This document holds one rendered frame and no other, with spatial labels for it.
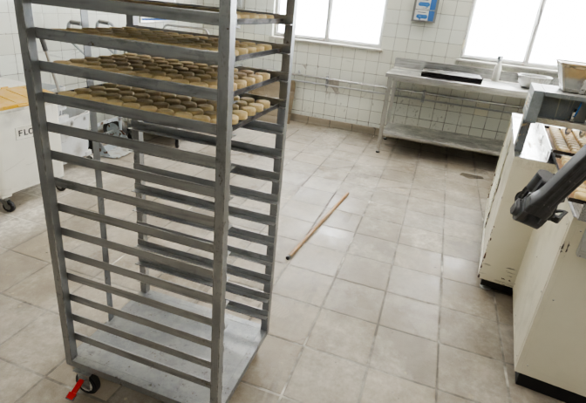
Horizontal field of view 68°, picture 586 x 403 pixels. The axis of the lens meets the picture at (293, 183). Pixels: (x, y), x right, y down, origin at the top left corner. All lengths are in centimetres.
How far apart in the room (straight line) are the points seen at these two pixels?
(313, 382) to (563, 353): 103
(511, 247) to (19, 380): 242
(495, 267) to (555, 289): 79
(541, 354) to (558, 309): 23
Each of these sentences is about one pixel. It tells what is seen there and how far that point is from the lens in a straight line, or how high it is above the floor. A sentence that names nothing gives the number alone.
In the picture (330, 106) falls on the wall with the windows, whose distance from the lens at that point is 570.
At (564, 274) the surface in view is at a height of 60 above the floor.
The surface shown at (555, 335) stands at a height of 33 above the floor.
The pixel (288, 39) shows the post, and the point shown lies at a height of 135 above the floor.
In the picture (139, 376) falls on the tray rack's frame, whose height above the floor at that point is 15.
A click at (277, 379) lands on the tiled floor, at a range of 200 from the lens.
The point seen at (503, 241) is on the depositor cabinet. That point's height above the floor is 35.
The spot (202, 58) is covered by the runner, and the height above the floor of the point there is 132.
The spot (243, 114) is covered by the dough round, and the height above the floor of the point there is 115.
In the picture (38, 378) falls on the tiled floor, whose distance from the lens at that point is 213.
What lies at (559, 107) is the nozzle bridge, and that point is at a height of 110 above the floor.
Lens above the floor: 146
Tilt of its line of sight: 23 degrees down
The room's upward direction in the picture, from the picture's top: 6 degrees clockwise
